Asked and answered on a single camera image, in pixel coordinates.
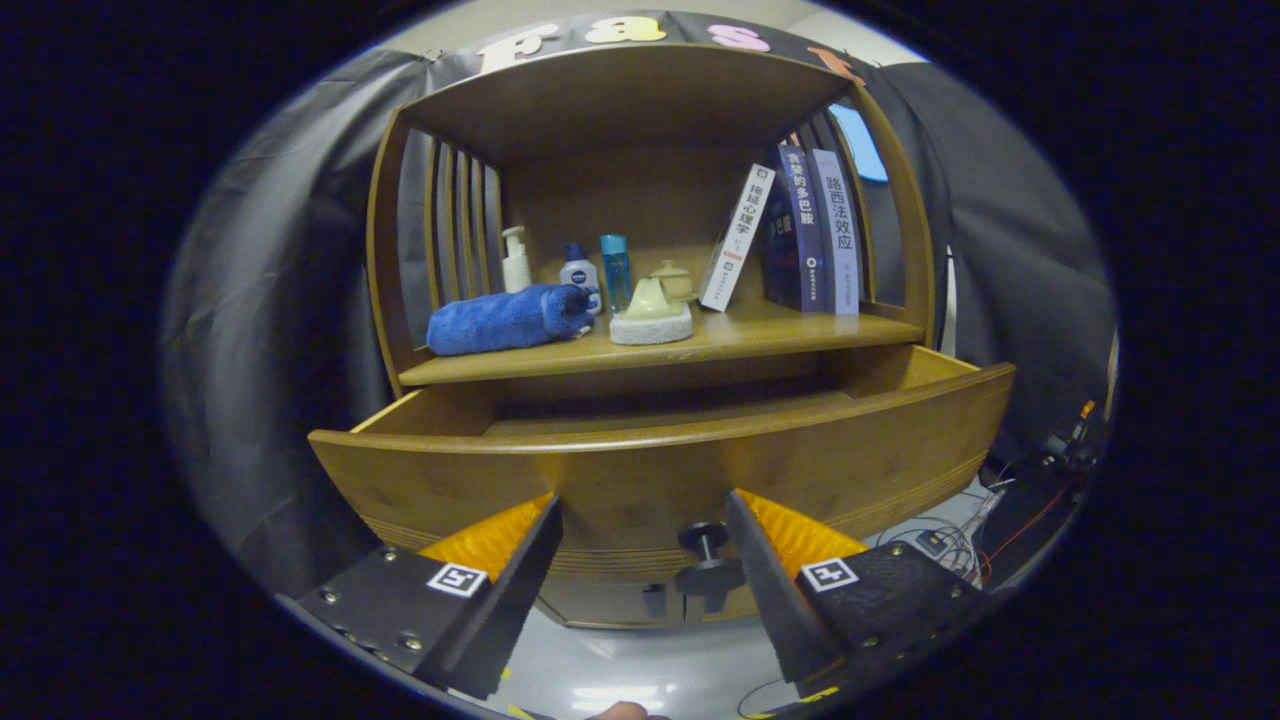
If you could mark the blue rolled towel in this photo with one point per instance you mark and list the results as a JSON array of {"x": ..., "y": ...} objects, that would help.
[{"x": 500, "y": 320}]

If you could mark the white bottle with blue cap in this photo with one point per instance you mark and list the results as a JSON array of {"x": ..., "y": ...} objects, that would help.
[{"x": 578, "y": 275}]

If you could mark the white book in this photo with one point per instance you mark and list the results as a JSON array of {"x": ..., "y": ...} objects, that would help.
[{"x": 738, "y": 240}]

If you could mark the white pump bottle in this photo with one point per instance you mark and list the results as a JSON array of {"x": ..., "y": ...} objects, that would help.
[{"x": 516, "y": 270}]

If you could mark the wooden cabinet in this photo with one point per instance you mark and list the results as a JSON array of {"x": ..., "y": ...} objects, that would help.
[{"x": 640, "y": 190}]

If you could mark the clear blue bottle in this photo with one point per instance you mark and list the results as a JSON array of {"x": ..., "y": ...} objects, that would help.
[{"x": 616, "y": 270}]

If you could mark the dark blue book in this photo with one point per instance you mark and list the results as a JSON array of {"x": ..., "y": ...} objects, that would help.
[{"x": 800, "y": 230}]

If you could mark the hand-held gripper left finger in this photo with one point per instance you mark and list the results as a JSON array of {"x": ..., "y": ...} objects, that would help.
[{"x": 515, "y": 600}]

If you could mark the beige lidded teacup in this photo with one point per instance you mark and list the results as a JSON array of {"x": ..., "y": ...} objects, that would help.
[{"x": 677, "y": 280}]

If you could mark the wooden drawer with black knob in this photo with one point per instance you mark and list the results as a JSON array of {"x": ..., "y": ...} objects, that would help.
[{"x": 640, "y": 480}]

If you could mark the wooden countertop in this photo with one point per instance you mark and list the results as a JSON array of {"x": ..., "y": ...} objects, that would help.
[{"x": 760, "y": 335}]

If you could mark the wooden cabinet door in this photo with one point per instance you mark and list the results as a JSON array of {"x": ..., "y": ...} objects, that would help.
[
  {"x": 610, "y": 608},
  {"x": 737, "y": 606}
]

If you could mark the light green scrub brush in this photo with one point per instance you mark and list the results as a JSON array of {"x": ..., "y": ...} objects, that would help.
[{"x": 650, "y": 322}]

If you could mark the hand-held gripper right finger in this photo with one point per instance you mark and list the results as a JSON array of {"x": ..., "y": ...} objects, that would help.
[{"x": 775, "y": 600}]

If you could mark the black backdrop cloth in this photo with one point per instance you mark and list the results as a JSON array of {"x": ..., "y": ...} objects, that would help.
[{"x": 1000, "y": 270}]

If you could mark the light purple book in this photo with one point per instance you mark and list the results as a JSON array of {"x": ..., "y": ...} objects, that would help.
[{"x": 838, "y": 235}]

